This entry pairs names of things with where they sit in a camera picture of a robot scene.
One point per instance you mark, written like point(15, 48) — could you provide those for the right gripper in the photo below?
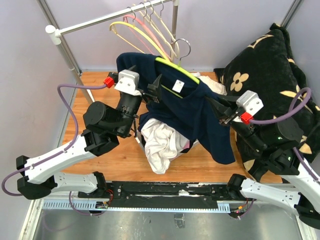
point(222, 111)

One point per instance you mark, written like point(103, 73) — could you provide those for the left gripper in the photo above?
point(156, 92)

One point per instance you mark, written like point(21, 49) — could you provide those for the wooden hanger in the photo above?
point(144, 13)

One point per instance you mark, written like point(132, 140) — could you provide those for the navy blue t shirt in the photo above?
point(181, 107)

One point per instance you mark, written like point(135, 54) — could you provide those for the yellow hanger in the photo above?
point(120, 29)

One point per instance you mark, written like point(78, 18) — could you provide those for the pink white hanger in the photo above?
point(145, 34)

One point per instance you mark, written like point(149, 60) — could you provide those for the pink t shirt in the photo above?
point(186, 147)

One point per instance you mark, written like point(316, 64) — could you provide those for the white t shirt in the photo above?
point(162, 144)

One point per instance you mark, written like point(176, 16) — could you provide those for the metal clothes rack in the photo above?
point(57, 35)

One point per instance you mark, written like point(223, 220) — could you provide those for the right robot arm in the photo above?
point(276, 141)

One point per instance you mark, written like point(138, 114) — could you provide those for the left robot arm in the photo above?
point(44, 174)

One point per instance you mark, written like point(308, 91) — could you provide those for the folded cream cloth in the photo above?
point(215, 86)

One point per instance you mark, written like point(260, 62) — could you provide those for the black floral blanket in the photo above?
point(266, 66)

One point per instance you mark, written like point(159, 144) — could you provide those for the white plastic basket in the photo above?
point(141, 142)

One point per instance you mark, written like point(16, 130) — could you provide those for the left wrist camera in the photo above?
point(126, 81)

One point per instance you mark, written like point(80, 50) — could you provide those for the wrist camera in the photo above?
point(251, 103)
point(126, 81)

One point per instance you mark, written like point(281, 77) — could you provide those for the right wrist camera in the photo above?
point(251, 103)

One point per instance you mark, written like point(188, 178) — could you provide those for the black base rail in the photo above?
point(163, 195)

